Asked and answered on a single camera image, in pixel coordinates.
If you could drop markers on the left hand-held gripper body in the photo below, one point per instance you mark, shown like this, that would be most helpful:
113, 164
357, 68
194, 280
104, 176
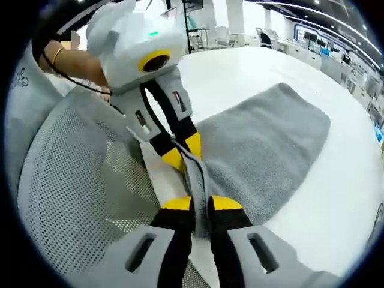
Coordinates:
126, 51

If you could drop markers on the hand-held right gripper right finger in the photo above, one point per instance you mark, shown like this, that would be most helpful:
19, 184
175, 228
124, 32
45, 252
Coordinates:
225, 255

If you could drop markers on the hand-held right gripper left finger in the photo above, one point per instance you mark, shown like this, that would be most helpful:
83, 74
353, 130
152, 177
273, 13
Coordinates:
174, 240

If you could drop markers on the grey towel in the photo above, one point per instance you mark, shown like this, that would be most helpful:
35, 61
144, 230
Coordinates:
264, 135

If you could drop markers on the grey mesh office chair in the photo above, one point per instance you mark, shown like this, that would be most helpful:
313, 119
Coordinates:
75, 180

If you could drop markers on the white office chair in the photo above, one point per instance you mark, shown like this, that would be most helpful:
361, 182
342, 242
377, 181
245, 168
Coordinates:
225, 36

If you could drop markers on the white table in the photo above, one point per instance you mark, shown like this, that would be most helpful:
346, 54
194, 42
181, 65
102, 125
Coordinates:
315, 210

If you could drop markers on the white printed cloth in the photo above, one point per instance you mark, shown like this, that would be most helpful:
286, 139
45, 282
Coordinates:
27, 114

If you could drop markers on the black-backed office chair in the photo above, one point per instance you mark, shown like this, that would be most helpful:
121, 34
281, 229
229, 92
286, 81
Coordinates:
268, 39

